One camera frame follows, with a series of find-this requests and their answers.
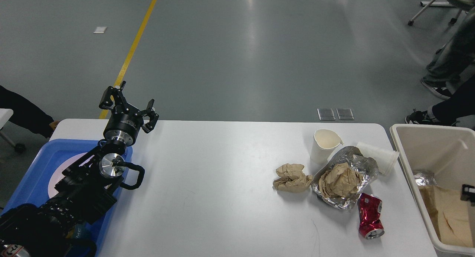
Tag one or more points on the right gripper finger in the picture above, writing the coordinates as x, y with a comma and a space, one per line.
468, 193

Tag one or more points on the floor outlet plate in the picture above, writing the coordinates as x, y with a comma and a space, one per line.
326, 114
345, 114

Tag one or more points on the white cup lying sideways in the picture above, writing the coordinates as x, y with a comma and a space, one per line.
385, 158

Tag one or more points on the white side table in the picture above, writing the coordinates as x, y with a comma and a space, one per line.
5, 115

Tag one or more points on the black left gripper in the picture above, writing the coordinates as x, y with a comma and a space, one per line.
120, 124

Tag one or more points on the brown paper bag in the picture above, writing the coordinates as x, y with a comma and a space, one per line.
448, 214

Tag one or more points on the blue plastic tray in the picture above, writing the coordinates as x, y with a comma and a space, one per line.
32, 189

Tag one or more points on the dark seated person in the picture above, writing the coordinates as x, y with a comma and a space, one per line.
26, 114

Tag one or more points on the grey-blue mug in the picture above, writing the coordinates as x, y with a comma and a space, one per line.
80, 231

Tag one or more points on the beige waste bin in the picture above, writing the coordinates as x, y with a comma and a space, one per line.
448, 152

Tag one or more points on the pink plate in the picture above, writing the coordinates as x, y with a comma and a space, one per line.
57, 174

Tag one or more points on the foil scrap in bin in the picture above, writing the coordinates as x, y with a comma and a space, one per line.
424, 178

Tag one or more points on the red foil wrapper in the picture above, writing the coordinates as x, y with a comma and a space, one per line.
370, 226

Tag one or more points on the white rolling stand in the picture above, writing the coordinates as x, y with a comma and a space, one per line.
459, 6

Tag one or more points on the crumpled foil with paper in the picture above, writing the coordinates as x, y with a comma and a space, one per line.
340, 183

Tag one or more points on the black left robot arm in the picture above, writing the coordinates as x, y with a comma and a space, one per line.
85, 194

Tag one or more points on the person in blue jeans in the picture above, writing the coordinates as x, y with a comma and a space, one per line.
449, 61

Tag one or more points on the crumpled brown paper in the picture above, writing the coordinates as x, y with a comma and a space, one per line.
292, 178

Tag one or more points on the person in black clothes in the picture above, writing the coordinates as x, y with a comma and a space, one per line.
446, 113

